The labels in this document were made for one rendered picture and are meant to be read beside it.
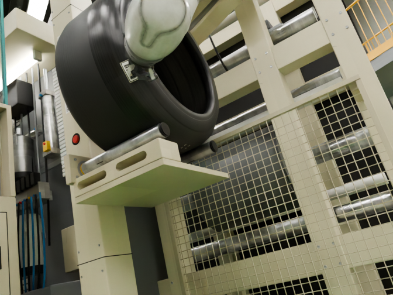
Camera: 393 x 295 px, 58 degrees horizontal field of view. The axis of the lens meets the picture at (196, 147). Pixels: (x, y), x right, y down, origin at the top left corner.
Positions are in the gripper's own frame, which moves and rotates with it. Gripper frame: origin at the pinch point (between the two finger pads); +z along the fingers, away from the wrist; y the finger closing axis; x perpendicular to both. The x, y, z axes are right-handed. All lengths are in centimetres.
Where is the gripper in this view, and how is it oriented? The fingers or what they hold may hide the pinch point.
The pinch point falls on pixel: (134, 68)
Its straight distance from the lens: 97.4
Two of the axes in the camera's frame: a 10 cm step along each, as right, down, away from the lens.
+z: -2.8, 0.2, 9.6
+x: 8.4, -4.8, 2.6
